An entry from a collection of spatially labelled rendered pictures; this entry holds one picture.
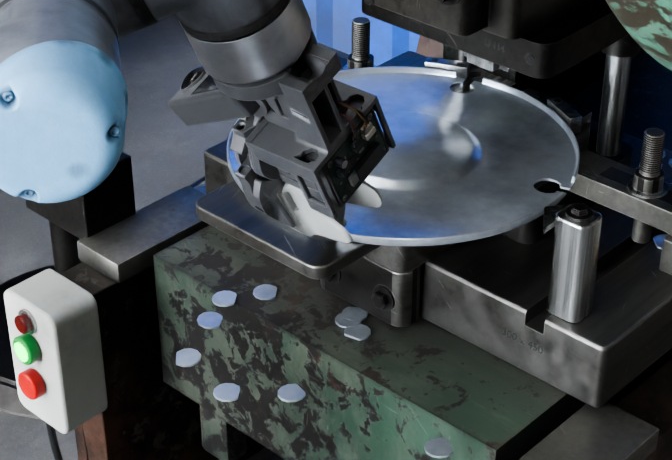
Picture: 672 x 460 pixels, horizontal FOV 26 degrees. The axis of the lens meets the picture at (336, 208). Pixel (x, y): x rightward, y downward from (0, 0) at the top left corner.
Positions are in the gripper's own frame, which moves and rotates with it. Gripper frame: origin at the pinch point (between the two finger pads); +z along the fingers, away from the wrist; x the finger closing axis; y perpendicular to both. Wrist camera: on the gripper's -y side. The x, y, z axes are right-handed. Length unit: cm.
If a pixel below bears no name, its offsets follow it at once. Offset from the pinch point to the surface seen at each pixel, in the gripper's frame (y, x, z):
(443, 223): 5.9, 6.0, 4.2
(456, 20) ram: 0.6, 18.5, -3.9
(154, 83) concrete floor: -146, 68, 120
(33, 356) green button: -27.1, -16.6, 15.8
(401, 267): 0.7, 4.5, 11.3
